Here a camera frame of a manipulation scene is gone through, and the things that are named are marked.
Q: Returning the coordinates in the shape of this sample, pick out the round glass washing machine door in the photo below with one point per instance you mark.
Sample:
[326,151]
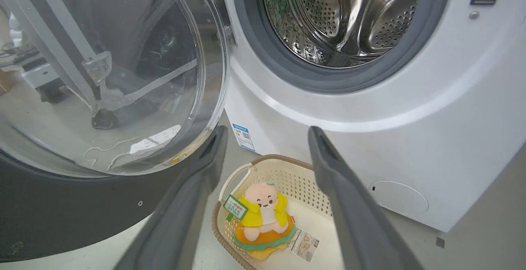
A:
[111,97]

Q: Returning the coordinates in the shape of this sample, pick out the cream plastic laundry basket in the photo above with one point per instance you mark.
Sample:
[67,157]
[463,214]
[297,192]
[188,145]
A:
[287,220]

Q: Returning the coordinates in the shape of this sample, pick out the green paper hang tag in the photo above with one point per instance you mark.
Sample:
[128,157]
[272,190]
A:
[235,207]

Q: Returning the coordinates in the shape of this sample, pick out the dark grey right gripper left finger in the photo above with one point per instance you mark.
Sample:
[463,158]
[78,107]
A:
[181,212]

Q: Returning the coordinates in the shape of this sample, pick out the white wheeled cart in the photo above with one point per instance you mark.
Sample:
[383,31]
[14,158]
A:
[39,74]

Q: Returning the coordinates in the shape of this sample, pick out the printed paper label card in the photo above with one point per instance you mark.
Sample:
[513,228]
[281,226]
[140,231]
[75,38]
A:
[303,244]

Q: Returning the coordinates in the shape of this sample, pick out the blue energy label sticker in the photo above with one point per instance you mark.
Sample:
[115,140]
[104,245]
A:
[243,137]

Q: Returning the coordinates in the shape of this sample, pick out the white front-load washing machine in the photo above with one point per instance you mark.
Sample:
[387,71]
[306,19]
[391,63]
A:
[370,97]

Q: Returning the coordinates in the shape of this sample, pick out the plush doll in yellow jacket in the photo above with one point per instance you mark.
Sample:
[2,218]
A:
[263,220]

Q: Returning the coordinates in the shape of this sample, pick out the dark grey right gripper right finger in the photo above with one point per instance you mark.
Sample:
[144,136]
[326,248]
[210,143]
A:
[353,216]

